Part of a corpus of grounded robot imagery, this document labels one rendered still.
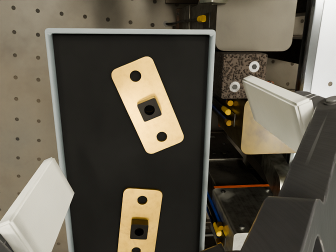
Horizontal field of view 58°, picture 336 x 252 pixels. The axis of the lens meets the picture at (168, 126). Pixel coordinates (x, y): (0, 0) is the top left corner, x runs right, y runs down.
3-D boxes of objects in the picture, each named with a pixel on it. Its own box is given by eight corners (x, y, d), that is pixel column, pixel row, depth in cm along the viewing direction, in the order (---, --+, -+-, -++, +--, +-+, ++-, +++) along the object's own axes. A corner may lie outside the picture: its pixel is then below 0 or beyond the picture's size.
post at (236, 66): (197, 62, 72) (264, 99, 34) (177, 62, 72) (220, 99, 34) (198, 41, 71) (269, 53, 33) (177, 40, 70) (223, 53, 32)
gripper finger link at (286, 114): (295, 105, 12) (312, 98, 12) (240, 78, 19) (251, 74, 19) (311, 166, 13) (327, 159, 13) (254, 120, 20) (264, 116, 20)
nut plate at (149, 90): (185, 139, 28) (187, 143, 27) (147, 154, 29) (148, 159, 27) (150, 54, 26) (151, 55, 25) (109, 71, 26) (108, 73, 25)
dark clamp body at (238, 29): (212, 41, 72) (290, 53, 35) (162, 41, 70) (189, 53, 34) (214, 8, 69) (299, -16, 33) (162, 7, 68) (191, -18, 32)
